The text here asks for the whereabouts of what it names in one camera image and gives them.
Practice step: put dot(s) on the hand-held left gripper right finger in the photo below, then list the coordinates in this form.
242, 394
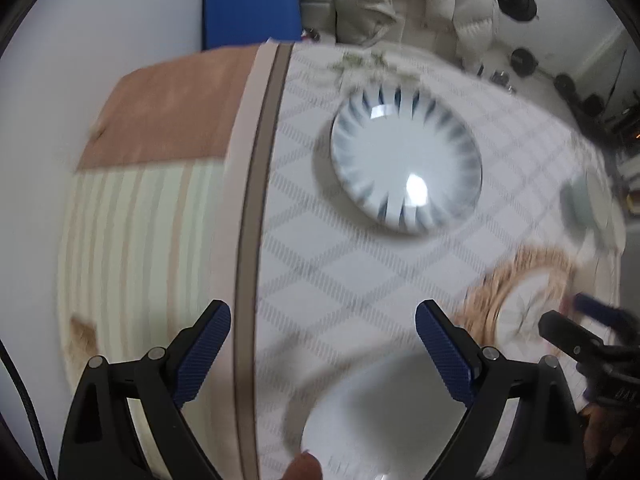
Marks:
445, 355

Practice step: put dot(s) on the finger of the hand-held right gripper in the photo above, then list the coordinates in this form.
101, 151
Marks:
565, 332
602, 311

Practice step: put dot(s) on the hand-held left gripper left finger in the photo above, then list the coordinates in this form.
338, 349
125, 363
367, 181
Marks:
202, 355

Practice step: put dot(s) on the woven rattan placemat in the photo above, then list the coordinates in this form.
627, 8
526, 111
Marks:
525, 305

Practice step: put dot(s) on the plain white plate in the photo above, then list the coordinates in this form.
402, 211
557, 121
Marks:
385, 410

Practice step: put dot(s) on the blue striped white plate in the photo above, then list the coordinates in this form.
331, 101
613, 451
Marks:
405, 160

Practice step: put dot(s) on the person's left hand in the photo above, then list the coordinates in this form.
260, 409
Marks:
302, 467

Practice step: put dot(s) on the pale green bowl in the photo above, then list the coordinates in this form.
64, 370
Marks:
575, 202

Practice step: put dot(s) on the white checked tablecloth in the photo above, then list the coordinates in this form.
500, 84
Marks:
320, 270

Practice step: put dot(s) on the brown striped cloth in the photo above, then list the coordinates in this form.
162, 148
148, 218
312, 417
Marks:
150, 200

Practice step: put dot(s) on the black dumbbell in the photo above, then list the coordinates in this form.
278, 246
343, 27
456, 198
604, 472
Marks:
524, 62
567, 86

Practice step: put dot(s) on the beige puffy jacket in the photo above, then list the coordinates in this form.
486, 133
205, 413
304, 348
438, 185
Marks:
415, 5

